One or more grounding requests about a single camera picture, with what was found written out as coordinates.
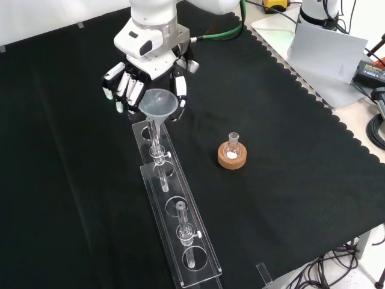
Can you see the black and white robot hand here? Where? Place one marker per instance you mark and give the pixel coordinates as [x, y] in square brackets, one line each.
[156, 67]

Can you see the clear plastic funnel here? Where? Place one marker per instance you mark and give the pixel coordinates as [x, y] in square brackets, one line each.
[156, 105]

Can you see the clear acrylic funnel stand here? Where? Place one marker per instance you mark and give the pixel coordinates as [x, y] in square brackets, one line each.
[195, 265]

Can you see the grey tape piece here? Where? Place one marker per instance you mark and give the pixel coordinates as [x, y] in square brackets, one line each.
[2, 48]
[80, 25]

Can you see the small round-bottom glass flask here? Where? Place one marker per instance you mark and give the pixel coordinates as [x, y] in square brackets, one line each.
[232, 150]

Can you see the yellow stop button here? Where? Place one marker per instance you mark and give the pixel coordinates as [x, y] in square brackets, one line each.
[272, 4]

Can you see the black cloth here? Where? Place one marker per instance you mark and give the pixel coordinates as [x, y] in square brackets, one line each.
[75, 180]

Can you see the pale grey board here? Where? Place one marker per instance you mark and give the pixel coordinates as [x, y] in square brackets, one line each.
[328, 51]

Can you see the black power adapter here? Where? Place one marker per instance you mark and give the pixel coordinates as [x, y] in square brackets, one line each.
[371, 72]

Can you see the black tripod leg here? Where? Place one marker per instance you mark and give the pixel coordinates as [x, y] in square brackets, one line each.
[376, 46]

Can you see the black plug connector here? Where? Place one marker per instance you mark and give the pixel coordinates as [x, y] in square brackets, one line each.
[379, 96]

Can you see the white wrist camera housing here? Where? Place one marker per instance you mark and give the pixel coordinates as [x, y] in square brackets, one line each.
[135, 39]

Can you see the pale base plate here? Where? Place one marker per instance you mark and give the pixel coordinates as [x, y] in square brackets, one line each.
[337, 93]

